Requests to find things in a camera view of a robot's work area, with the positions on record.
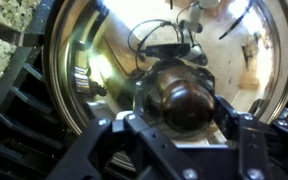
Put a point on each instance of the silver lid with brown knob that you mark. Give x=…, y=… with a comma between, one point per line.
x=224, y=53

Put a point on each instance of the stainless steel gas stove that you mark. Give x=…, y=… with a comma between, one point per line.
x=17, y=100

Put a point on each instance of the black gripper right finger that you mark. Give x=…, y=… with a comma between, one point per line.
x=257, y=146

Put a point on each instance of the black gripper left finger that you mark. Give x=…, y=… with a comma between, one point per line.
x=84, y=153

